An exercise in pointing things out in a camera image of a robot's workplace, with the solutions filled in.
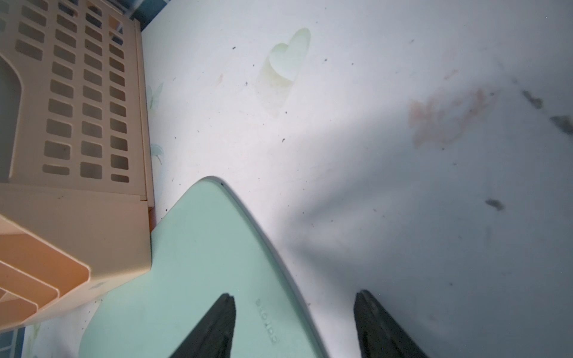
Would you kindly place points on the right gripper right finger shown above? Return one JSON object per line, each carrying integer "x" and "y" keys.
{"x": 379, "y": 334}

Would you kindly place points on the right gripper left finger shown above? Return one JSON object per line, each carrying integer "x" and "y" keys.
{"x": 212, "y": 337}

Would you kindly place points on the green cutting board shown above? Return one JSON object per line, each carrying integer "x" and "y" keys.
{"x": 205, "y": 246}

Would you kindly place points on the floral table mat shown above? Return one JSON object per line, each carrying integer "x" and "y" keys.
{"x": 418, "y": 149}

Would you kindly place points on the orange file organizer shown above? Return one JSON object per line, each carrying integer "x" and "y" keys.
{"x": 76, "y": 174}

